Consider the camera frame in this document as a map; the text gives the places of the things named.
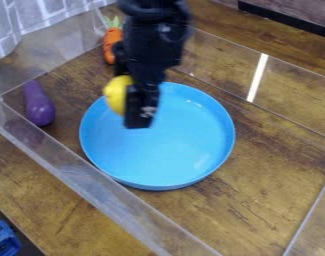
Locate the orange toy carrot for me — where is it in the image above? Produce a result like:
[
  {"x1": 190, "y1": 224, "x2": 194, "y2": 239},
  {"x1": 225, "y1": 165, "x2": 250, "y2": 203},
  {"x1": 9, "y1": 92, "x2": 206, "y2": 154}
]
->
[{"x1": 103, "y1": 16, "x2": 123, "y2": 65}]

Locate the blue object at corner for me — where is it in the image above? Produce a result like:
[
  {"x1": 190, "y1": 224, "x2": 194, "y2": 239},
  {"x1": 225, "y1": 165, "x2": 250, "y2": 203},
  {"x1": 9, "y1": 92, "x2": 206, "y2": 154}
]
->
[{"x1": 0, "y1": 220, "x2": 22, "y2": 256}]

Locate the blue round tray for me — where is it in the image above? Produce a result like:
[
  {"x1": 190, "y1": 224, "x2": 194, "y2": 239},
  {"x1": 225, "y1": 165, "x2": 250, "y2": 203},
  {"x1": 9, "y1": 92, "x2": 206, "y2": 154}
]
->
[{"x1": 79, "y1": 82, "x2": 236, "y2": 191}]

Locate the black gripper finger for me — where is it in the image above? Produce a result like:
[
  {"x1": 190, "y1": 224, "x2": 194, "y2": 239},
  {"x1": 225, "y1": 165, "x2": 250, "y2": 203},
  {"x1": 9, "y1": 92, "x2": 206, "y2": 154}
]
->
[{"x1": 123, "y1": 84, "x2": 161, "y2": 129}]

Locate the white checkered cloth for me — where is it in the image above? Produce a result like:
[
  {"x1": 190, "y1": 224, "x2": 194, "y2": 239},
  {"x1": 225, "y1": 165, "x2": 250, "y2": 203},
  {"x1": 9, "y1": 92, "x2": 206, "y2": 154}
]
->
[{"x1": 0, "y1": 0, "x2": 117, "y2": 59}]

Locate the clear acrylic enclosure wall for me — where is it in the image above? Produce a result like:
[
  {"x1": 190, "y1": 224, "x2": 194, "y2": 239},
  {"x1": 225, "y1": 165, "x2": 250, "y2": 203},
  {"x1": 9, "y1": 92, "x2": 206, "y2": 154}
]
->
[{"x1": 0, "y1": 3, "x2": 325, "y2": 256}]

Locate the purple toy eggplant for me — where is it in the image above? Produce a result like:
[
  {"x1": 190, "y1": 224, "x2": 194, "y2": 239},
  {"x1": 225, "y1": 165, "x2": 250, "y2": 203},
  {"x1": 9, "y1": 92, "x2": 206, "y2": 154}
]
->
[{"x1": 23, "y1": 80, "x2": 55, "y2": 126}]

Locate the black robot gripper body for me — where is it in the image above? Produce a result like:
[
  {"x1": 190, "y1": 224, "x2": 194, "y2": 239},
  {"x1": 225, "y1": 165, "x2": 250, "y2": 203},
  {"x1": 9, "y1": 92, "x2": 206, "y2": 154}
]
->
[{"x1": 113, "y1": 13, "x2": 190, "y2": 88}]

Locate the yellow lemon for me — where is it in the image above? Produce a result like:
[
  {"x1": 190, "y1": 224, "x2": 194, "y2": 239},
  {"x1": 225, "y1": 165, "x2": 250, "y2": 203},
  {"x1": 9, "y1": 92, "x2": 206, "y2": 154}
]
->
[{"x1": 102, "y1": 75, "x2": 133, "y2": 116}]

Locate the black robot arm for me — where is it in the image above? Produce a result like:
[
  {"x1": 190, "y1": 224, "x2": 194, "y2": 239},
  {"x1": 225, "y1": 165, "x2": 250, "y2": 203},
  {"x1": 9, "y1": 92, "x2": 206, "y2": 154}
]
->
[{"x1": 113, "y1": 0, "x2": 192, "y2": 129}]

